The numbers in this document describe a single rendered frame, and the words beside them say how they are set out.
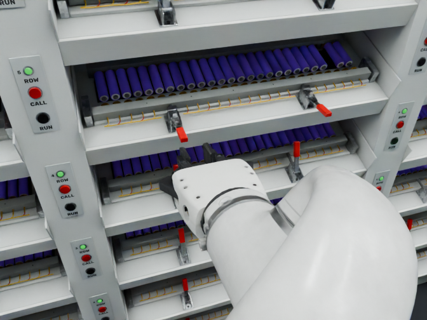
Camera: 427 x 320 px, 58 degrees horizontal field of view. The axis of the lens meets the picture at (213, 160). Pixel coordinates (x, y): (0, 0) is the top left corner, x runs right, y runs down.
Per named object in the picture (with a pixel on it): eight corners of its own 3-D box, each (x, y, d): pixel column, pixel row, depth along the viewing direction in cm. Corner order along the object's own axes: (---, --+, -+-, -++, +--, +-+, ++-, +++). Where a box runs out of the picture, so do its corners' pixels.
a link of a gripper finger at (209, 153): (217, 182, 53) (203, 161, 58) (239, 178, 53) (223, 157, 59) (216, 161, 51) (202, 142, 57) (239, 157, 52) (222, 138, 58)
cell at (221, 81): (215, 63, 80) (225, 85, 77) (207, 64, 80) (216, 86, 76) (216, 56, 79) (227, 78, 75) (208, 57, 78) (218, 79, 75)
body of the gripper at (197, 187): (195, 262, 42) (173, 207, 52) (280, 240, 45) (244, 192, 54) (189, 205, 39) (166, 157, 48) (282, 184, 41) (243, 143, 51)
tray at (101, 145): (379, 113, 83) (401, 80, 75) (89, 166, 69) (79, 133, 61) (337, 51, 94) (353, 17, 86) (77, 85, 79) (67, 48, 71)
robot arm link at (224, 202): (204, 277, 41) (197, 259, 43) (281, 256, 43) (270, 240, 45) (199, 211, 37) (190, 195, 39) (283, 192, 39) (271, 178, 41)
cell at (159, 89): (157, 70, 77) (164, 94, 74) (147, 72, 77) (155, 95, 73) (156, 63, 76) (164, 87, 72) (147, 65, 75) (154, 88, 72)
